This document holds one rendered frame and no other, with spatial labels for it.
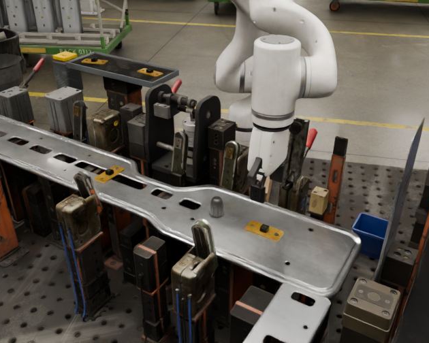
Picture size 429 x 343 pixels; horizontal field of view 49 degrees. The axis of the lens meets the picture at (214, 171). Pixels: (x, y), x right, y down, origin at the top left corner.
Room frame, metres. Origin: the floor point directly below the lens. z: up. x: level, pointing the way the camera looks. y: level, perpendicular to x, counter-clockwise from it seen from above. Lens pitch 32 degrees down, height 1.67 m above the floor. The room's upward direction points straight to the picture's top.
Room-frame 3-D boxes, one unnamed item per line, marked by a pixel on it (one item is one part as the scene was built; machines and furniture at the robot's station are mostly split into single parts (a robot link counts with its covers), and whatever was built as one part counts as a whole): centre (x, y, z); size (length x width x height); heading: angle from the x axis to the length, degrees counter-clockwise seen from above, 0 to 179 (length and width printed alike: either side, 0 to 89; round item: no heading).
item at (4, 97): (1.53, 0.70, 0.88); 0.11 x 0.10 x 0.36; 148
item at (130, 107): (1.31, 0.25, 0.90); 0.05 x 0.05 x 0.40; 58
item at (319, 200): (0.90, -0.25, 0.88); 0.04 x 0.04 x 0.36; 58
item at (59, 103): (1.39, 0.48, 0.90); 0.13 x 0.10 x 0.41; 148
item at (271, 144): (0.84, -0.11, 1.23); 0.10 x 0.07 x 0.11; 149
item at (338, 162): (0.92, -0.28, 0.95); 0.03 x 0.01 x 0.50; 58
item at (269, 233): (0.84, -0.11, 1.01); 0.08 x 0.04 x 0.01; 58
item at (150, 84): (1.49, 0.31, 1.16); 0.37 x 0.14 x 0.02; 58
